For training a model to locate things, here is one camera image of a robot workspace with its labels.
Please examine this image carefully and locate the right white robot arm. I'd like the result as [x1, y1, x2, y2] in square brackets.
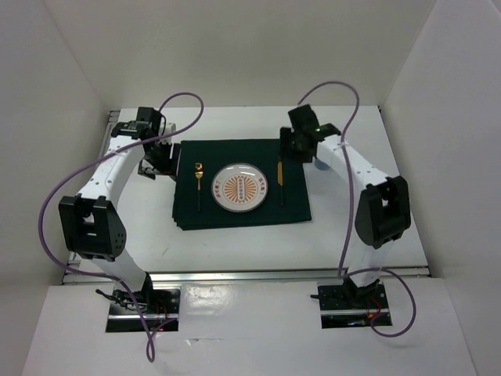
[279, 105, 411, 307]

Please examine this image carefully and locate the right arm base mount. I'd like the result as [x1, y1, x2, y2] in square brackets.
[310, 283, 392, 329]

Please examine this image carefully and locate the blue plastic cup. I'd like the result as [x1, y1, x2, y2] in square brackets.
[315, 159, 330, 171]

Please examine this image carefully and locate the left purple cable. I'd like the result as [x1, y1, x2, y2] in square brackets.
[38, 92, 206, 363]

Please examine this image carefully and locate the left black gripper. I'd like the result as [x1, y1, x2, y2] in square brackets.
[137, 139, 180, 181]

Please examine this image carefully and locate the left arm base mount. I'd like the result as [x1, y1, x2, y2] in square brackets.
[96, 287, 181, 333]

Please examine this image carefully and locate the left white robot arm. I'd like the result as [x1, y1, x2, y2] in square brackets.
[59, 107, 181, 313]

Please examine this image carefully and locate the dark green cloth napkin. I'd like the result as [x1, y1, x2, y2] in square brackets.
[172, 139, 312, 230]

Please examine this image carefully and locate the orange sunburst patterned plate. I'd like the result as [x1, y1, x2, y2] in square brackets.
[211, 163, 269, 213]

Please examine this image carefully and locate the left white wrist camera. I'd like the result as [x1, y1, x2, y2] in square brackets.
[160, 122, 177, 136]

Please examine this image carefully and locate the gold knife black handle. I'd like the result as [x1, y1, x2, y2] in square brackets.
[277, 157, 285, 207]

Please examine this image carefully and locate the gold fork black handle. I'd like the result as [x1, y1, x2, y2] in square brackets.
[195, 162, 204, 212]

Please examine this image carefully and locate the aluminium table frame rail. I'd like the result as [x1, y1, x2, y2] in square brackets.
[61, 109, 431, 287]

